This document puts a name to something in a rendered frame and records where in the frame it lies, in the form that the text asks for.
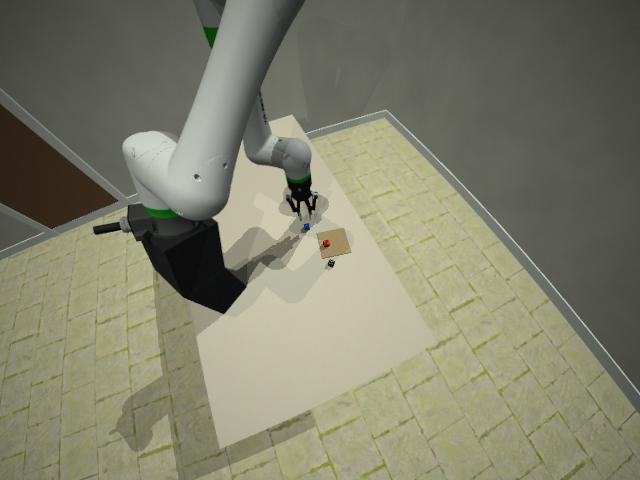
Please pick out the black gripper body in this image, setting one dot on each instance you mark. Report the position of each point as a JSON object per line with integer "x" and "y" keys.
{"x": 303, "y": 194}

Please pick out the tan square mat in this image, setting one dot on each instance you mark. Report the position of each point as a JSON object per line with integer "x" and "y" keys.
{"x": 338, "y": 243}

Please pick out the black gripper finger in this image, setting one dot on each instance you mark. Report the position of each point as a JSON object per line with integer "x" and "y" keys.
{"x": 289, "y": 199}
{"x": 314, "y": 196}

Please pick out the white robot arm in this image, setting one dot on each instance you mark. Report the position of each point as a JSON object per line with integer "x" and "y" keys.
{"x": 194, "y": 180}

